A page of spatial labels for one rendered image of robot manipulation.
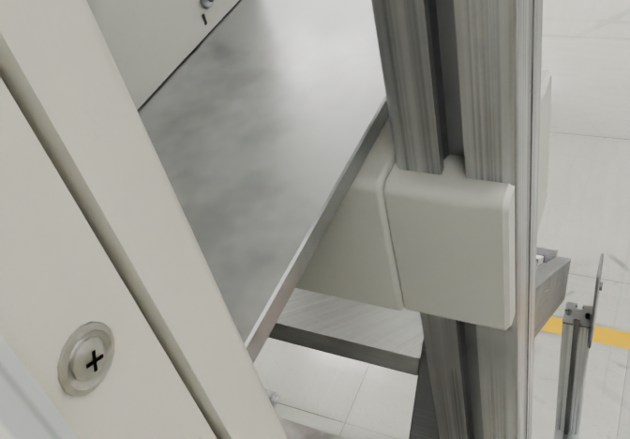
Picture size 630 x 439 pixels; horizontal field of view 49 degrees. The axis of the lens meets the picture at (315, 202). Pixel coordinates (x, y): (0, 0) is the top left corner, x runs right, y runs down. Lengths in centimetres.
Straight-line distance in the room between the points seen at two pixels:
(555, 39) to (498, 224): 272
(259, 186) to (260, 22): 11
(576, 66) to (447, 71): 256
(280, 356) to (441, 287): 167
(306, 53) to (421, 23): 9
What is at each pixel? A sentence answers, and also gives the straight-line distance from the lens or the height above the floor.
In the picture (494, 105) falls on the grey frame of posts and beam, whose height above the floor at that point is 141.
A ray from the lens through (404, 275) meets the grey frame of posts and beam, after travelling 26.
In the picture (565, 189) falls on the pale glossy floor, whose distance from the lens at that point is 224.
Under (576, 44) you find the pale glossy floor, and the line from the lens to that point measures 290.
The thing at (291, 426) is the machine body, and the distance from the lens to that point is 107.
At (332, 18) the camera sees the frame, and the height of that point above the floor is 139.
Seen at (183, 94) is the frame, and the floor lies 139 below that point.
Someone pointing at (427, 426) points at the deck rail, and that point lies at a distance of 40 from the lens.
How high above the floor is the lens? 153
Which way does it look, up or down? 42 degrees down
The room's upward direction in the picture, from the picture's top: 15 degrees counter-clockwise
